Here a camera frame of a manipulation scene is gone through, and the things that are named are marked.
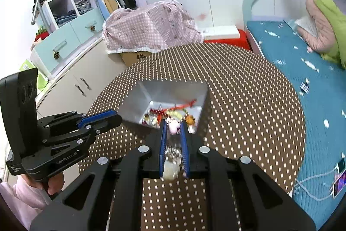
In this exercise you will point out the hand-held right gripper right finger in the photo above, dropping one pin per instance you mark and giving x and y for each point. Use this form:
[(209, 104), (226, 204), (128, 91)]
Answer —
[(184, 149)]

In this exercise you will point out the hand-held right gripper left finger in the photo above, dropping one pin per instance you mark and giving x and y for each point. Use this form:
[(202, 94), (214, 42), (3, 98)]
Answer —
[(163, 147)]

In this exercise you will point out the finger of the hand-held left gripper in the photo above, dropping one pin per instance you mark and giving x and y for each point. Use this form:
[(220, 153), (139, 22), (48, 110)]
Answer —
[(108, 124), (97, 117)]

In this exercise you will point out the translucent white jade pendant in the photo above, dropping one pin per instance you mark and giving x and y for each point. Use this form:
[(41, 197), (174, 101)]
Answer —
[(171, 166)]

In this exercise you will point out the pink and white charm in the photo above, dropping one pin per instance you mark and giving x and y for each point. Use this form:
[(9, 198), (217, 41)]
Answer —
[(173, 126)]

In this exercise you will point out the silver metal tin box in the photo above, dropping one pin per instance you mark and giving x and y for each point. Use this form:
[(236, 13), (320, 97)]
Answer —
[(140, 101)]

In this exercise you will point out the person's left hand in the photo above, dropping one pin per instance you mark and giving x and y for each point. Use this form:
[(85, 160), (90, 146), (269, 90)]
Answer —
[(54, 185)]

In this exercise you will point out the low white cabinet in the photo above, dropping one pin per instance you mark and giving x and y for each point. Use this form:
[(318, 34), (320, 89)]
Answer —
[(67, 76)]

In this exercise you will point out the green bag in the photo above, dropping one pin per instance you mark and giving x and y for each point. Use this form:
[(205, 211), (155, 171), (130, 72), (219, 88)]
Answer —
[(40, 79)]

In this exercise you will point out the cardboard box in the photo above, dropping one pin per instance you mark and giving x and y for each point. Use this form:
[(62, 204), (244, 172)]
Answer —
[(132, 57)]

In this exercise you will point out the pinecone drawer knob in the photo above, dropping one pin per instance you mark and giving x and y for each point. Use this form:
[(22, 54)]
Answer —
[(93, 28), (56, 55)]

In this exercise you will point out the round polka-dot table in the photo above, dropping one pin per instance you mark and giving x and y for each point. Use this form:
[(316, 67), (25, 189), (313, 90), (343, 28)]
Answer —
[(243, 101)]

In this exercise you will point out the folded blue jeans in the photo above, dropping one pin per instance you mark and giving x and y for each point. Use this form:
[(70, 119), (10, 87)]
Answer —
[(65, 18)]

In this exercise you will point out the pink checked cloth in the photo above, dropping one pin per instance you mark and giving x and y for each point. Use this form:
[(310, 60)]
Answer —
[(151, 25)]

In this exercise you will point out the folded grey clothes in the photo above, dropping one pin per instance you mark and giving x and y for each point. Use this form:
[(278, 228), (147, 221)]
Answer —
[(83, 5)]

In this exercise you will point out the red stool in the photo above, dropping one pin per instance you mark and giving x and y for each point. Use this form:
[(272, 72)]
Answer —
[(243, 40)]

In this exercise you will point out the white flat box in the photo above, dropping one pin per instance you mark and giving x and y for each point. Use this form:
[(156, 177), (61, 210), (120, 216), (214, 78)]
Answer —
[(221, 30)]

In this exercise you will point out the faint pink butterfly sticker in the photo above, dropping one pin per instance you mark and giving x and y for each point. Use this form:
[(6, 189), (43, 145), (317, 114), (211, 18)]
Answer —
[(201, 16)]

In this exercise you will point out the teal bed quilt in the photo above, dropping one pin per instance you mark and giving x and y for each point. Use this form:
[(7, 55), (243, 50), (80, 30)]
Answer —
[(283, 57)]

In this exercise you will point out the smartphone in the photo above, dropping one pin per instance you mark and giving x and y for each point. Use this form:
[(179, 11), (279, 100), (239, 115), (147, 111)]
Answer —
[(340, 183), (340, 166)]

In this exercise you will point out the white pillow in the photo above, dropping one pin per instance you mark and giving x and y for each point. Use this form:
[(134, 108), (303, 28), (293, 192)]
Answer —
[(305, 26)]

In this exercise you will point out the green padded jacket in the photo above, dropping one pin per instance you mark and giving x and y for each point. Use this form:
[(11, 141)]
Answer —
[(335, 20)]

